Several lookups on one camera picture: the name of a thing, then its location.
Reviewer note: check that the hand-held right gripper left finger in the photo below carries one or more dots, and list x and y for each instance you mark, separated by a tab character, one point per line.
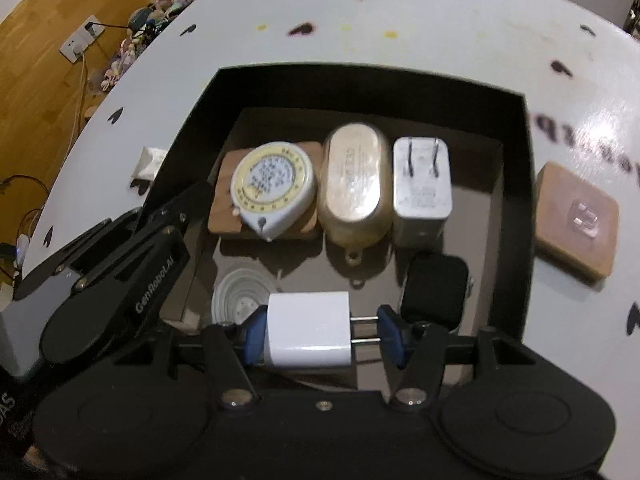
252	337

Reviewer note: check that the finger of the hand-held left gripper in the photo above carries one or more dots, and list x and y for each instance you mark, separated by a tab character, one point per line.
160	222
70	255

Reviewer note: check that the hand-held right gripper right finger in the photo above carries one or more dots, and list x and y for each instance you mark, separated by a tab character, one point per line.
391	340

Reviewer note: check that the white cube charger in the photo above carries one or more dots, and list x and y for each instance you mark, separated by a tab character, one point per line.
310	330

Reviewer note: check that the white round tape measure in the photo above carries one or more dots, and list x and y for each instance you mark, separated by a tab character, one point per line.
272	185

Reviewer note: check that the grey-white power adapter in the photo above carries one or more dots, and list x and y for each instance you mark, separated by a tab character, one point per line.
422	195

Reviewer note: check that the black cardboard box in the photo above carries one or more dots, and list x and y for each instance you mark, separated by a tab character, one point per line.
360	90

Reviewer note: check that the clear round plastic lid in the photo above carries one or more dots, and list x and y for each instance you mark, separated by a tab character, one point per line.
237	297

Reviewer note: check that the cream satin ribbon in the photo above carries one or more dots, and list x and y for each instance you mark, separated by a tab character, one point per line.
149	162

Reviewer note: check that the black smartwatch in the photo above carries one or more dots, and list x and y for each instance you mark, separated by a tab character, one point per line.
432	290

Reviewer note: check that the brown wooden coaster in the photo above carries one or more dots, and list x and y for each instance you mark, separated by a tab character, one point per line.
225	200

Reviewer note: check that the gold oval case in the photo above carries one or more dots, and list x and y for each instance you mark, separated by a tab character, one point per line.
355	185

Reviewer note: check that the pile of plush toys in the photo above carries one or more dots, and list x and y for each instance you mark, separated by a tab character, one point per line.
145	30

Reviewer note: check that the tan square adhesive hook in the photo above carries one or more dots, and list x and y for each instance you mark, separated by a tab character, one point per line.
570	220

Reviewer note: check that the white wall socket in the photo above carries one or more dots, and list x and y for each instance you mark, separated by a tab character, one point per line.
82	39

